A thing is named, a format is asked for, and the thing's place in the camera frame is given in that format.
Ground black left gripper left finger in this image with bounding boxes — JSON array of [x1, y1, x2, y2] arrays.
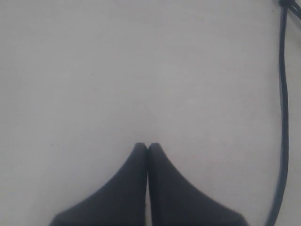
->
[[50, 143, 147, 226]]

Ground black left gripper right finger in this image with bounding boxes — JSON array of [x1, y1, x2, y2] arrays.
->
[[148, 143, 248, 226]]

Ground black cable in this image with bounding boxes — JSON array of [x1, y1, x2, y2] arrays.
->
[[264, 0, 301, 226]]

